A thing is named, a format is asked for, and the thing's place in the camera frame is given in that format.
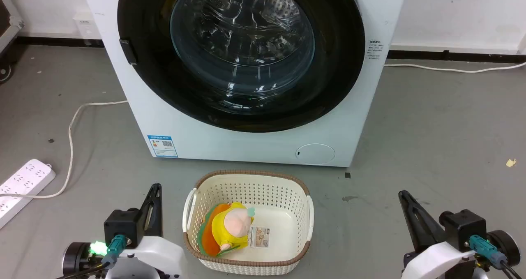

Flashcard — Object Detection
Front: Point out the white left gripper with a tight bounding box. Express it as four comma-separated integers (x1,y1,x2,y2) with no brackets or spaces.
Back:
106,184,186,279

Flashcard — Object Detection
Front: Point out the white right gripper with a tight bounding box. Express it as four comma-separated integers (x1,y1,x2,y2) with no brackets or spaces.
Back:
398,190,479,279

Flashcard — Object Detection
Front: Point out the white front-load washing machine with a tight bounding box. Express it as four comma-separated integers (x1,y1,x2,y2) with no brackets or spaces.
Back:
79,0,410,167

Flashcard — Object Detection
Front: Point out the round black glass washer door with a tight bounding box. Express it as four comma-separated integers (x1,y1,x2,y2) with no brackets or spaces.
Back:
117,0,366,133

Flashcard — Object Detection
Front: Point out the blue energy label sticker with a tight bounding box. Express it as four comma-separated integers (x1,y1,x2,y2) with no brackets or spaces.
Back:
147,135,179,158

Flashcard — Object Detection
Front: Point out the yellow orange plush doll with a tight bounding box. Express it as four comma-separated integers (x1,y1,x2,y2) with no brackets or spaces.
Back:
197,202,255,258

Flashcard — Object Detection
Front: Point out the paper label in basket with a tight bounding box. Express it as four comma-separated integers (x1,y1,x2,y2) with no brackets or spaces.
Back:
248,226,270,248

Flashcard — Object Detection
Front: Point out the round white filter cover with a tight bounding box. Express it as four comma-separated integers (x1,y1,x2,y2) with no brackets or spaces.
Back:
295,143,336,166

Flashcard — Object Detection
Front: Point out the white power strip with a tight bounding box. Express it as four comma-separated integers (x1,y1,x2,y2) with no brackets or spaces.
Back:
0,159,56,229

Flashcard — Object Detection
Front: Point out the cream plastic laundry basket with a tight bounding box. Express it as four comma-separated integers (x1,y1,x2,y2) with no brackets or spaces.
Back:
182,170,315,276

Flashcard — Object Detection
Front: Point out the small printed text sticker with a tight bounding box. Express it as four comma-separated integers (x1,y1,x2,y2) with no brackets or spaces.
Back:
367,40,385,61

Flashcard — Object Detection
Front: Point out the grey metal cart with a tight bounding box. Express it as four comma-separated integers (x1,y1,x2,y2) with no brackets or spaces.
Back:
0,0,24,82

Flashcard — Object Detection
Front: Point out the teal plug black cable left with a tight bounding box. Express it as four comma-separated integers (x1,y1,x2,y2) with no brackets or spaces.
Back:
55,234,129,279

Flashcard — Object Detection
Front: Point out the teal plug black cable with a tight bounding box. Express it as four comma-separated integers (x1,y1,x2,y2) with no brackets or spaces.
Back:
55,234,129,279
469,234,526,279

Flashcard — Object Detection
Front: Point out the teal plug black cable right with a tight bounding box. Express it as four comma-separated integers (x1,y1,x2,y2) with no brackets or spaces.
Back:
469,234,526,279

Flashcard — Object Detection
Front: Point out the white power cable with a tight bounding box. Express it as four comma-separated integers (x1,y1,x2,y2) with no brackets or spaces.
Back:
384,61,526,73
0,100,129,199

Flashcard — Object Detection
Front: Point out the black door handle latch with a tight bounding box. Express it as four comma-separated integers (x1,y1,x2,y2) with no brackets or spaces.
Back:
120,39,138,65

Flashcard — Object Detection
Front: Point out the white wall socket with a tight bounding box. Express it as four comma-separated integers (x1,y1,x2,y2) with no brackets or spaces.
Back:
73,12,101,41

